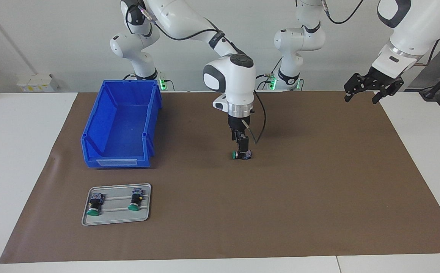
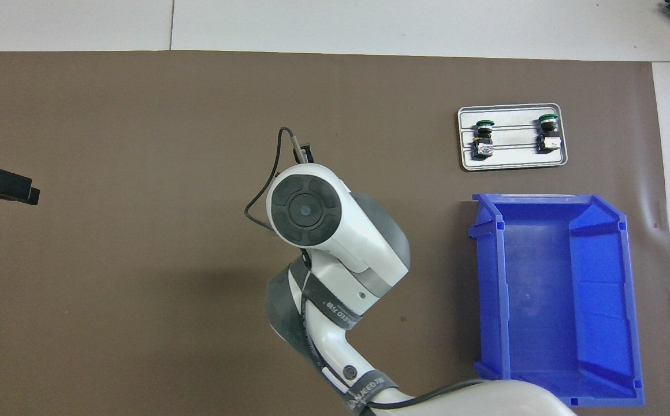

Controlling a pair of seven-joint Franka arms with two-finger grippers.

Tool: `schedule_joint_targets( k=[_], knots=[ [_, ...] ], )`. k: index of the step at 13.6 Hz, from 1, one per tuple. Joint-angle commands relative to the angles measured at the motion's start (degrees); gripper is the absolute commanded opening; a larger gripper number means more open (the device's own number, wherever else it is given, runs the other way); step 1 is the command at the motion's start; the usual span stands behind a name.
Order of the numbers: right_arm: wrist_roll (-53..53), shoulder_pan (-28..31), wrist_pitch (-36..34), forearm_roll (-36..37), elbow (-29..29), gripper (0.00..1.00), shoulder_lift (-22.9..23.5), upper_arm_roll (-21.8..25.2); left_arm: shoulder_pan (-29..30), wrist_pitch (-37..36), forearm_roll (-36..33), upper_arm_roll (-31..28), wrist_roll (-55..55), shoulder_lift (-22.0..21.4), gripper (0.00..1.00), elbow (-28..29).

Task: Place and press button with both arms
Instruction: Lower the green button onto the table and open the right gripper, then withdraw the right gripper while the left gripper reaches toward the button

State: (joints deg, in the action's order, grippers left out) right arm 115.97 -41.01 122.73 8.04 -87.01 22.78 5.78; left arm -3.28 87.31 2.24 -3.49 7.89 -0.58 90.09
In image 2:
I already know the brown table mat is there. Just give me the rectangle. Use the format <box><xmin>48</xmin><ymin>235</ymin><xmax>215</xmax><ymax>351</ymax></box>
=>
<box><xmin>0</xmin><ymin>51</ymin><xmax>670</xmax><ymax>416</ymax></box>

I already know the grey metal tray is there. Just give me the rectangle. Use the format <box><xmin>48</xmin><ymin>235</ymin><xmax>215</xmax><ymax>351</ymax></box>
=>
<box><xmin>457</xmin><ymin>103</ymin><xmax>568</xmax><ymax>172</ymax></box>

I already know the blue plastic storage bin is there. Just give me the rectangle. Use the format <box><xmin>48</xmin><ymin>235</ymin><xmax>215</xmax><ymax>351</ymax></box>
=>
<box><xmin>467</xmin><ymin>194</ymin><xmax>646</xmax><ymax>408</ymax></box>

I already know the green push button switch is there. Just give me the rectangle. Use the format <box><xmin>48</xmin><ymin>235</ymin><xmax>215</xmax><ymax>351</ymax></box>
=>
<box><xmin>472</xmin><ymin>118</ymin><xmax>496</xmax><ymax>159</ymax></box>
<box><xmin>536</xmin><ymin>114</ymin><xmax>563</xmax><ymax>154</ymax></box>

